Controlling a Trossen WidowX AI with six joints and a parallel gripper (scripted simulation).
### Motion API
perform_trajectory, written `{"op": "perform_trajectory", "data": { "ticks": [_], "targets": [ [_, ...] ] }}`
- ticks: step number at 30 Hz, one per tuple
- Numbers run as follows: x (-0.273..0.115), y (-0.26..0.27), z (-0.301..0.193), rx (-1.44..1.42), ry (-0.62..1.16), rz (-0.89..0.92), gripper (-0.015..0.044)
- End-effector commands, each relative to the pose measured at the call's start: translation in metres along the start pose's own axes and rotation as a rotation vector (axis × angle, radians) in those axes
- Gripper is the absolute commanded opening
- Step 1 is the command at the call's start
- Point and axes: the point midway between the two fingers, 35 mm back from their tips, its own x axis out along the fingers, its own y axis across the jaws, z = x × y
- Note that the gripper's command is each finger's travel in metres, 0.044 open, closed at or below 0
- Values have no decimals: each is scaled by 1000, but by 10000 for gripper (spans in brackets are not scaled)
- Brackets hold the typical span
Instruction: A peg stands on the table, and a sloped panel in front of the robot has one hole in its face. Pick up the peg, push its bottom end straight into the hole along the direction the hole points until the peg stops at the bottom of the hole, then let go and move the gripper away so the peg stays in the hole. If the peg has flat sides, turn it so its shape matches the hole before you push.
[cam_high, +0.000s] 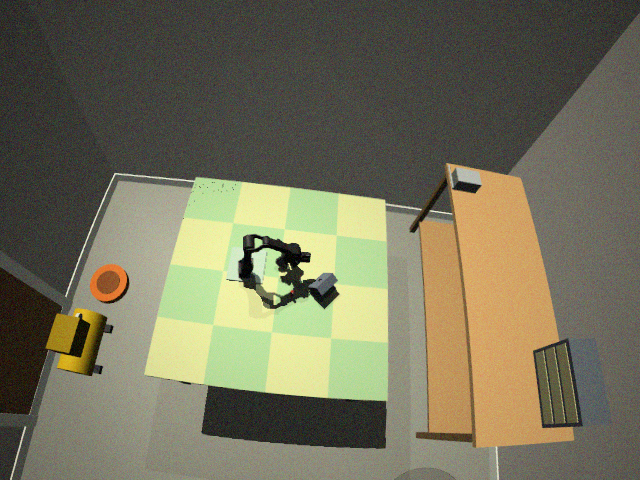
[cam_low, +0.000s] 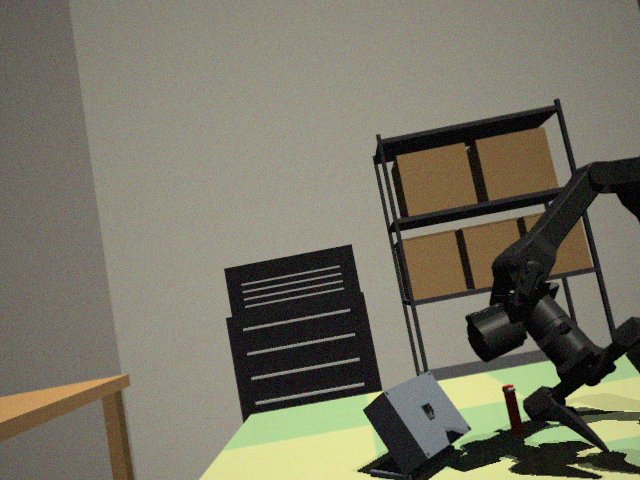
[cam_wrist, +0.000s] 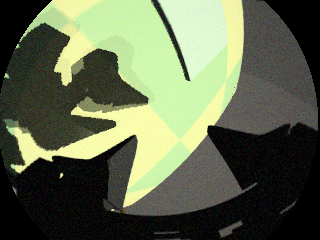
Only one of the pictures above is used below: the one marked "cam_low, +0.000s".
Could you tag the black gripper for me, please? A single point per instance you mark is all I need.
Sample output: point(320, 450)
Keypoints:
point(573, 354)

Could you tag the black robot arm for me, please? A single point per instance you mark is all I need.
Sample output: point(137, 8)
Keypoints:
point(526, 264)

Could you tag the dark red peg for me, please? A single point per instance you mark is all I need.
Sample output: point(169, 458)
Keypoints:
point(512, 409)

